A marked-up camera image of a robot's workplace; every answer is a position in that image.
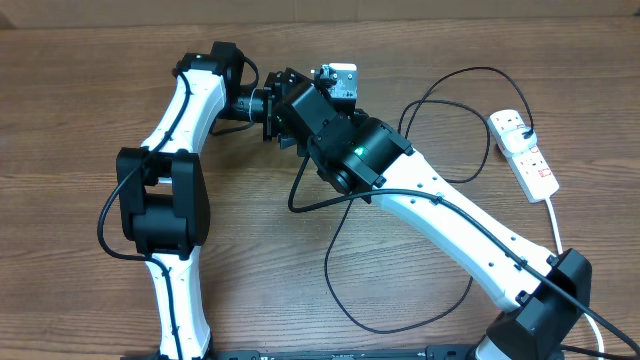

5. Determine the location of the black USB charging cable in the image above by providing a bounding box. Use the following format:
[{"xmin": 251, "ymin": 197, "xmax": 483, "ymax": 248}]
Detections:
[{"xmin": 323, "ymin": 66, "xmax": 536, "ymax": 336}]

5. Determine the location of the white power strip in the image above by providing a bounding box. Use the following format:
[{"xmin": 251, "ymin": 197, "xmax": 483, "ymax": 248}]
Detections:
[{"xmin": 488, "ymin": 109, "xmax": 559, "ymax": 203}]

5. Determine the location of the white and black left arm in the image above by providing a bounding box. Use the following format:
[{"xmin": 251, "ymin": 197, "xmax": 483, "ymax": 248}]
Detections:
[{"xmin": 97, "ymin": 41, "xmax": 305, "ymax": 359}]

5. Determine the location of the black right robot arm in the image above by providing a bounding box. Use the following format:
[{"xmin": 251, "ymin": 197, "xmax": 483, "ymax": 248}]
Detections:
[{"xmin": 271, "ymin": 71, "xmax": 592, "ymax": 359}]

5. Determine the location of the white USB charger plug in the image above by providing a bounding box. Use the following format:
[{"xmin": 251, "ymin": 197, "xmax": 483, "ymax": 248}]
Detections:
[{"xmin": 500, "ymin": 128, "xmax": 537, "ymax": 157}]

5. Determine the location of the white power strip cord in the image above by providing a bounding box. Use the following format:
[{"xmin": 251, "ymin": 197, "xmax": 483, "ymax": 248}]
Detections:
[{"xmin": 543, "ymin": 197, "xmax": 606, "ymax": 360}]

